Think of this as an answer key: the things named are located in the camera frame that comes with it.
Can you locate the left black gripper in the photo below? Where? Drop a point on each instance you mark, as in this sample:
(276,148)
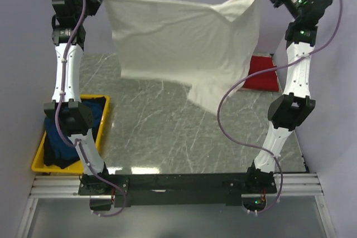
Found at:
(91,1)

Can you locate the white t shirt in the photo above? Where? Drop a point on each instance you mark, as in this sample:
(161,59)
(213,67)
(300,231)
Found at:
(206,47)

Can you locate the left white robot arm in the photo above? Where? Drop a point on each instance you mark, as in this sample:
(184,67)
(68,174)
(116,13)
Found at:
(70,123)

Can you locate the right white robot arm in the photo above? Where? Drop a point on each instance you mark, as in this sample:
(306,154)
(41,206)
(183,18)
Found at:
(295,104)

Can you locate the folded red t shirt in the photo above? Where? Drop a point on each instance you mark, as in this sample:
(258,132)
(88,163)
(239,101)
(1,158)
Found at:
(263,82)

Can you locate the black garment in bin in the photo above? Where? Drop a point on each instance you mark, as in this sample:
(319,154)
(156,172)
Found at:
(55,160)

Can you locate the yellow plastic bin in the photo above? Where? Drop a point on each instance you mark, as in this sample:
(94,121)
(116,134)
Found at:
(42,162)

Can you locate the black base bar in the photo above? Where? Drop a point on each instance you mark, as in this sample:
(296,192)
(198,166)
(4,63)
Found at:
(174,189)

